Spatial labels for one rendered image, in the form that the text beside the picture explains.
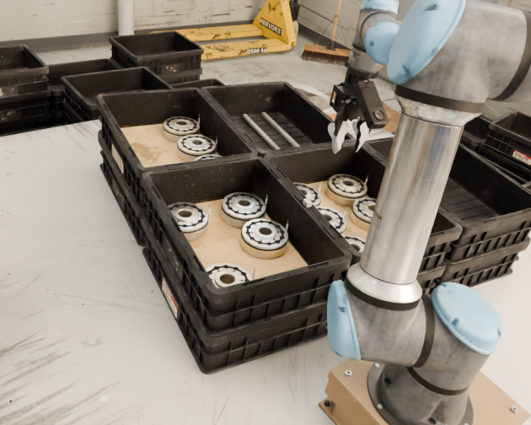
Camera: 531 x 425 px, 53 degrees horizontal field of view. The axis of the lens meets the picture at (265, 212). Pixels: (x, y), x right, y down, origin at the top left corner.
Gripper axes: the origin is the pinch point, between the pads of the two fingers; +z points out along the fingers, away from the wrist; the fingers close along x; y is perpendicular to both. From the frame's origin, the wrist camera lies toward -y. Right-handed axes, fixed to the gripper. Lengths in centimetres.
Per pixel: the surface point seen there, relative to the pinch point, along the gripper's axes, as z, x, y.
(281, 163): 6.2, 14.0, 6.0
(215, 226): 13.8, 34.4, -5.7
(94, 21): 78, 16, 333
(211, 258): 13.8, 38.6, -15.9
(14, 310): 27, 77, -9
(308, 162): 7.2, 5.9, 6.8
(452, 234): 4.3, -10.1, -30.3
